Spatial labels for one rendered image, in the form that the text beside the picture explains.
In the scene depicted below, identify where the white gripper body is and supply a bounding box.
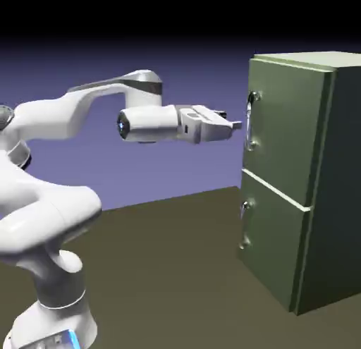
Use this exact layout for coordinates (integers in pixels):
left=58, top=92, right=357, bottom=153
left=192, top=104, right=235, bottom=145

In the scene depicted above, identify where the short green cabinet door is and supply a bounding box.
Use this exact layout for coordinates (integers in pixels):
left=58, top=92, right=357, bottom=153
left=235, top=169, right=312, bottom=314

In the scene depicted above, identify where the short curved metal handle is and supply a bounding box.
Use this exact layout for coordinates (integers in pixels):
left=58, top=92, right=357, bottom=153
left=238, top=200, right=254, bottom=250

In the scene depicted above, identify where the green cabinet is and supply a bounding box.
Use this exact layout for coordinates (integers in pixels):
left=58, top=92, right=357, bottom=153
left=235, top=51, right=361, bottom=317

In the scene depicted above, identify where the long curved metal handle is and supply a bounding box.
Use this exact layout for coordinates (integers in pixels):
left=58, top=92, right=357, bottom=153
left=244, top=90, right=262, bottom=152

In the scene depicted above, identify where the tall green cabinet door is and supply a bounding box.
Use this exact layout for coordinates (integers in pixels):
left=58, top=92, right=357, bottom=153
left=241, top=58, right=337, bottom=212

